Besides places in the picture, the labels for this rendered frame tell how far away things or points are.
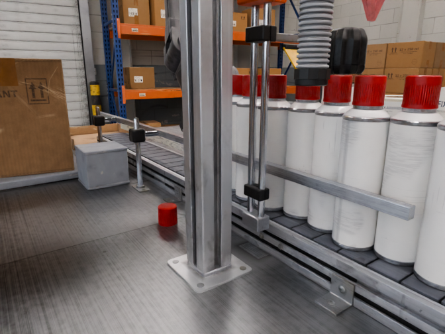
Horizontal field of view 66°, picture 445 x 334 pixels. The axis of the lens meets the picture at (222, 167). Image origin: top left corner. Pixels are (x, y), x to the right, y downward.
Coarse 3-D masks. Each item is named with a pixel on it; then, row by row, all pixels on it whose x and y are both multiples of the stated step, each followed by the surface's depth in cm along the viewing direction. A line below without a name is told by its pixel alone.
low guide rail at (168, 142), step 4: (124, 128) 120; (128, 128) 117; (152, 136) 101; (156, 136) 98; (156, 140) 99; (160, 140) 97; (164, 140) 95; (168, 140) 92; (172, 140) 91; (168, 144) 93; (172, 144) 91; (176, 144) 89; (180, 144) 87; (176, 148) 89; (180, 148) 87
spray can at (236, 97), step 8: (232, 80) 58; (240, 80) 57; (232, 88) 58; (240, 88) 58; (232, 96) 58; (240, 96) 58; (232, 104) 58; (232, 112) 58; (232, 120) 58; (232, 128) 59; (232, 136) 59; (232, 144) 60; (232, 168) 61; (232, 176) 61; (232, 184) 61
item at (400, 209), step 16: (144, 128) 84; (240, 160) 54; (256, 160) 51; (288, 176) 46; (304, 176) 43; (336, 192) 39; (352, 192) 38; (368, 192) 37; (384, 208) 35; (400, 208) 34
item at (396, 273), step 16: (128, 144) 103; (144, 144) 103; (160, 160) 84; (176, 160) 84; (256, 208) 54; (288, 224) 48; (304, 224) 48; (320, 240) 44; (352, 256) 40; (368, 256) 40; (384, 272) 37; (400, 272) 37; (416, 288) 34; (432, 288) 34
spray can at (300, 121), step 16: (304, 96) 46; (288, 112) 48; (304, 112) 46; (288, 128) 48; (304, 128) 46; (288, 144) 49; (304, 144) 47; (288, 160) 49; (304, 160) 47; (288, 192) 50; (304, 192) 49; (288, 208) 50; (304, 208) 49
